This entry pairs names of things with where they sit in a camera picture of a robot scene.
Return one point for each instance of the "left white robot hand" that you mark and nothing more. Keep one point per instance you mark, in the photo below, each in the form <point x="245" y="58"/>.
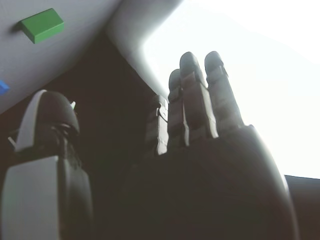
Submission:
<point x="225" y="187"/>

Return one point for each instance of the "blue toy block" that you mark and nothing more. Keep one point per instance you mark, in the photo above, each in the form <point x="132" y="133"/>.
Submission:
<point x="3" y="87"/>

